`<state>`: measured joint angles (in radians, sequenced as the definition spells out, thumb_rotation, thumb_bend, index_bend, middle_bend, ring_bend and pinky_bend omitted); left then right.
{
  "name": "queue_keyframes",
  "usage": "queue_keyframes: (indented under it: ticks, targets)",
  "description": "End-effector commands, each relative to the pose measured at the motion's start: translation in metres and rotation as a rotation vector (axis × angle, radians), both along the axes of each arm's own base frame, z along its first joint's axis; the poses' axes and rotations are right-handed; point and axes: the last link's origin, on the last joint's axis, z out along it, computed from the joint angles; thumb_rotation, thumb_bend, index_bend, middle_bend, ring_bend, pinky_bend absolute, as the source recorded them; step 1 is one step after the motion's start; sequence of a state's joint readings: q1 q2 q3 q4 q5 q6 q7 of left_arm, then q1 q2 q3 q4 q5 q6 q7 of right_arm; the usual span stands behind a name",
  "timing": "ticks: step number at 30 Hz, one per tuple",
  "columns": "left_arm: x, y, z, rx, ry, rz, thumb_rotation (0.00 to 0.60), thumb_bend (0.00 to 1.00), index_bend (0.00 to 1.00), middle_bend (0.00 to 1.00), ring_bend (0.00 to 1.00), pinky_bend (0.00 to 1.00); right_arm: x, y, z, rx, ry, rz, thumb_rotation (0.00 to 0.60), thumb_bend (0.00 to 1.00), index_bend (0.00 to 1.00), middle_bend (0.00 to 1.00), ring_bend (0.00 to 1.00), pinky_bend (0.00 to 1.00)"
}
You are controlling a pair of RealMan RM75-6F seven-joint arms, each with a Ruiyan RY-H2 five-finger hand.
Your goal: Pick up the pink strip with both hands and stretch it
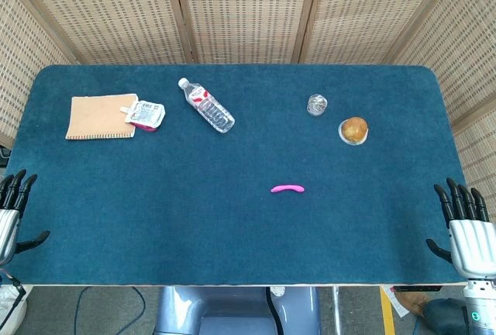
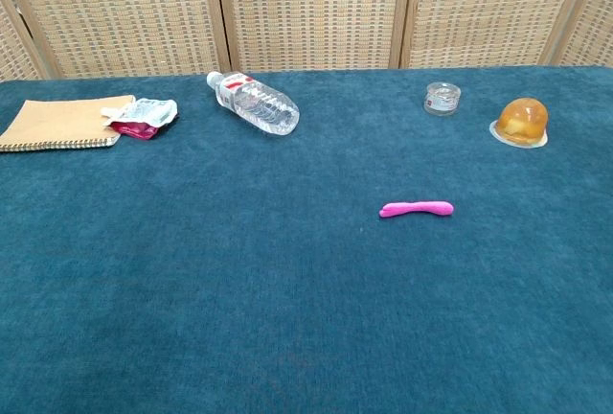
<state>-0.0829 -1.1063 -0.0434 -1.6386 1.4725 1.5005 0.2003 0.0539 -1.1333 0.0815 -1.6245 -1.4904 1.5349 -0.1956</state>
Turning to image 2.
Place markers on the woven folding screen panel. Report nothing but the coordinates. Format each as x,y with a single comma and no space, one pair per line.
311,11
129,11
479,11
14,54
594,26

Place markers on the muffin in paper cup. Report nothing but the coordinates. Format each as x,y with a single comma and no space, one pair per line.
522,119

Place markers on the pink elongated stick object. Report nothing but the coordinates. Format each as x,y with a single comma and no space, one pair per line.
416,208

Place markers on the crumpled silver pink pouch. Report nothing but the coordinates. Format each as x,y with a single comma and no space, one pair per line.
143,112

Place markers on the brown spiral notebook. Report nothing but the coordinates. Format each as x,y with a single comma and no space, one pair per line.
52,121

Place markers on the clear plastic water bottle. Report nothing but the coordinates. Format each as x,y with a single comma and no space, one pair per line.
258,105

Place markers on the blue carpet table cover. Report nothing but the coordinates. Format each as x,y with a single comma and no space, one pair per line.
239,289

